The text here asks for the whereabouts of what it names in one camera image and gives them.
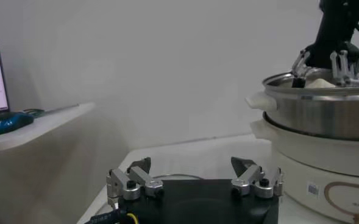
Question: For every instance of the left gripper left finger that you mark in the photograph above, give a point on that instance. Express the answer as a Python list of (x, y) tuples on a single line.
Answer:
[(148, 184)]

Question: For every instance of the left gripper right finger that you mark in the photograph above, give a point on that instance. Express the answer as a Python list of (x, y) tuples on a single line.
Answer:
[(249, 175)]

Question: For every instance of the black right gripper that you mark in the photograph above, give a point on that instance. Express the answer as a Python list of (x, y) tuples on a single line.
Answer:
[(334, 36)]

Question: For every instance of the white steamed baozi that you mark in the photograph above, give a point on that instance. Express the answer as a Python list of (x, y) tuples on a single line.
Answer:
[(319, 83)]

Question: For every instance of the round glass pot lid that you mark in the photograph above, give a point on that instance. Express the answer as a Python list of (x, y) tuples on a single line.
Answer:
[(179, 175)]

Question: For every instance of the stainless steel steamer basket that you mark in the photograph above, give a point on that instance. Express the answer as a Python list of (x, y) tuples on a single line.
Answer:
[(319, 115)]

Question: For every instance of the cream electric cooker base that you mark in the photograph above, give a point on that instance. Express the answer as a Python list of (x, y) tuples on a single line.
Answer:
[(304, 158)]

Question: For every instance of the white side table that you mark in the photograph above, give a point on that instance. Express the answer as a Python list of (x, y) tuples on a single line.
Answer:
[(45, 124)]

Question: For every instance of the blue computer mouse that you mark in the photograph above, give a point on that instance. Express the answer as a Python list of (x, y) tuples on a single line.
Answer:
[(5, 123)]

